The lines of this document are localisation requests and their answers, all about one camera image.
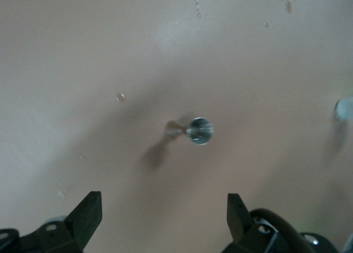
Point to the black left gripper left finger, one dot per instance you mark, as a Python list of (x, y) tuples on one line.
[(85, 217)]

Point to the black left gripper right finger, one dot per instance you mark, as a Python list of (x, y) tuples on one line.
[(237, 220)]

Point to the steel jigger measuring cup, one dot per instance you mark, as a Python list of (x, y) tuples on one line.
[(200, 131)]

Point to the small liquid drop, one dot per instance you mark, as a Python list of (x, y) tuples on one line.
[(120, 97), (288, 5)]

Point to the brown table mat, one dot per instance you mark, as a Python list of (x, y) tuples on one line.
[(82, 71)]

